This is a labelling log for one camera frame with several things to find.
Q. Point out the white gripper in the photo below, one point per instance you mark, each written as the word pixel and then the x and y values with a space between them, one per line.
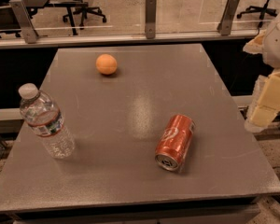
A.
pixel 279 47

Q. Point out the orange fruit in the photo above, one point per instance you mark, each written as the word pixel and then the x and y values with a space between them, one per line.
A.
pixel 106 64

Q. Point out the clear plastic water bottle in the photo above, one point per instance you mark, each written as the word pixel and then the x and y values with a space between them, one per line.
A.
pixel 44 117

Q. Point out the red soda can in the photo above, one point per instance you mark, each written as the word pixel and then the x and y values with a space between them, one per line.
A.
pixel 172 149

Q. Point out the black office chair left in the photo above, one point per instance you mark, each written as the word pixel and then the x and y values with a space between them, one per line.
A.
pixel 84 6

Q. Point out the dark desk in background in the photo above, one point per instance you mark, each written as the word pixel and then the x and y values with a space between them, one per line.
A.
pixel 28 6

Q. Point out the clear acrylic barrier panel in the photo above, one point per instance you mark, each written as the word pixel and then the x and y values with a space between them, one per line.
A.
pixel 127 17

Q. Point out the right metal barrier bracket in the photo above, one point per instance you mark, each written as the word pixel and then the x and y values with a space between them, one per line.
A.
pixel 225 25

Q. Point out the metal barrier bracket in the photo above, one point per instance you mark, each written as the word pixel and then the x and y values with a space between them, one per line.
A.
pixel 20 11
pixel 150 18
pixel 225 25

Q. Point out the middle metal barrier bracket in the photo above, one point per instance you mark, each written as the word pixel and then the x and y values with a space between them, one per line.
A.
pixel 150 18

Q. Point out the left metal barrier bracket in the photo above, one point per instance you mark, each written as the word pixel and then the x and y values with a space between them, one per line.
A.
pixel 20 11

